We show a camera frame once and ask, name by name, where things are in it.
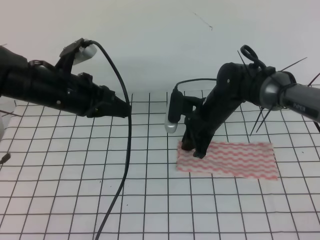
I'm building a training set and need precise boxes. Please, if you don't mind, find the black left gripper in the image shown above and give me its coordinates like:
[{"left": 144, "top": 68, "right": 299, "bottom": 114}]
[{"left": 28, "top": 38, "right": 131, "bottom": 118}]

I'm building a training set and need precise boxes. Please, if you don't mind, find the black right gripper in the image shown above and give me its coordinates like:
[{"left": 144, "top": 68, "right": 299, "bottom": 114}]
[{"left": 181, "top": 89, "right": 243, "bottom": 159}]

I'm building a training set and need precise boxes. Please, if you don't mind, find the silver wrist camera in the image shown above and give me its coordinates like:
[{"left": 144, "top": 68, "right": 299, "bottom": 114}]
[
  {"left": 73, "top": 39, "right": 97, "bottom": 66},
  {"left": 164, "top": 87, "right": 184, "bottom": 134}
]

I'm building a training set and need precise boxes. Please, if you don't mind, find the pink wavy striped towel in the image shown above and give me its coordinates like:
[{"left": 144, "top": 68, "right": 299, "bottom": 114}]
[{"left": 176, "top": 141, "right": 280, "bottom": 181}]

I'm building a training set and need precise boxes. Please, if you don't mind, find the black right camera cable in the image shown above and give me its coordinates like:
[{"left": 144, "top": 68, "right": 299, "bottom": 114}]
[{"left": 173, "top": 78, "right": 218, "bottom": 92}]

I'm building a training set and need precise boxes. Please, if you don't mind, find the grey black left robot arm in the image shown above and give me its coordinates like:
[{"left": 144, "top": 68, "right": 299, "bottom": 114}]
[{"left": 0, "top": 38, "right": 132, "bottom": 118}]

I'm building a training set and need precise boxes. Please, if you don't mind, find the loose black usb cable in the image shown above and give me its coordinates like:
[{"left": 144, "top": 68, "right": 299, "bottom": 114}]
[{"left": 0, "top": 152, "right": 12, "bottom": 165}]

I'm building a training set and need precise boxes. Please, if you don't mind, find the black camera cable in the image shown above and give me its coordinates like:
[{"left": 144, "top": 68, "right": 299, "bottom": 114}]
[
  {"left": 86, "top": 40, "right": 133, "bottom": 240},
  {"left": 173, "top": 78, "right": 218, "bottom": 92}
]

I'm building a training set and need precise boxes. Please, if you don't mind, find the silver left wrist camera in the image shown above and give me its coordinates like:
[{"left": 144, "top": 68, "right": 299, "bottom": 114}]
[{"left": 73, "top": 39, "right": 97, "bottom": 66}]

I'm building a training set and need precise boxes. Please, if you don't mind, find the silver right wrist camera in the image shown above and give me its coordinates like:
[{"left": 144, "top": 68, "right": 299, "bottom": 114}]
[{"left": 164, "top": 87, "right": 184, "bottom": 134}]

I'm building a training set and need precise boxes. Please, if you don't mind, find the black left camera cable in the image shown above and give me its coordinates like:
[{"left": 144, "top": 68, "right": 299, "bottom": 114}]
[{"left": 86, "top": 40, "right": 133, "bottom": 240}]

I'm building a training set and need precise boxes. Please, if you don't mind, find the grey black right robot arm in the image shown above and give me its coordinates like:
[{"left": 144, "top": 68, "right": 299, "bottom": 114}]
[{"left": 181, "top": 45, "right": 320, "bottom": 159}]

